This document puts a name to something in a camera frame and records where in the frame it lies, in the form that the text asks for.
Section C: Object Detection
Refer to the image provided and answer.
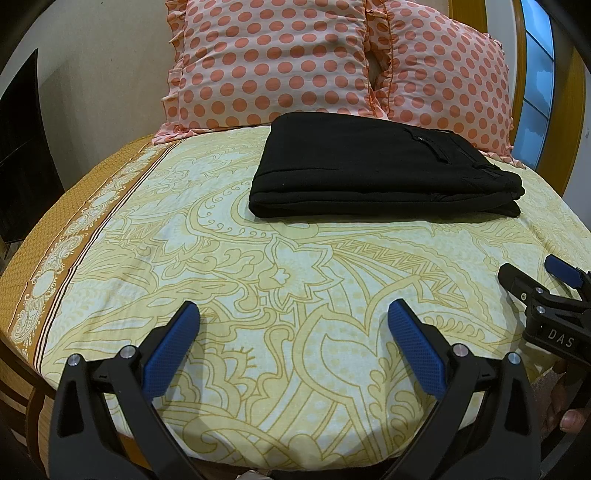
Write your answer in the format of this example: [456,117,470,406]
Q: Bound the black pants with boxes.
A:
[248,112,526,220]

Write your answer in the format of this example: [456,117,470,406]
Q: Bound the yellow patterned bed sheet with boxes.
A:
[0,124,591,467]

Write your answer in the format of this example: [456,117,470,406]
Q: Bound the glass window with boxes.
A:
[519,0,555,171]

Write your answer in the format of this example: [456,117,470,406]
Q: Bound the person's right hand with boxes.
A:
[538,357,591,437]

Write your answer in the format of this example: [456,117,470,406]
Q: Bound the wooden window frame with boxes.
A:
[448,0,587,195]

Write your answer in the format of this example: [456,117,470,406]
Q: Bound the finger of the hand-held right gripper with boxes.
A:
[545,255,591,291]
[498,263,551,308]

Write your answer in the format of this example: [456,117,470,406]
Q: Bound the dark cabinet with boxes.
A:
[0,48,65,245]

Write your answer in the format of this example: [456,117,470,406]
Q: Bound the pink polka dot pillow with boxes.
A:
[365,0,515,161]
[159,0,393,136]

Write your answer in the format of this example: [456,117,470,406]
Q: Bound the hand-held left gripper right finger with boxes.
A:
[387,298,542,480]

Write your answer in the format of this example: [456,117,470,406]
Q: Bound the wooden bed frame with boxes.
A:
[0,337,61,480]

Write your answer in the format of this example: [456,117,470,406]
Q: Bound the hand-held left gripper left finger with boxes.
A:
[54,300,201,480]

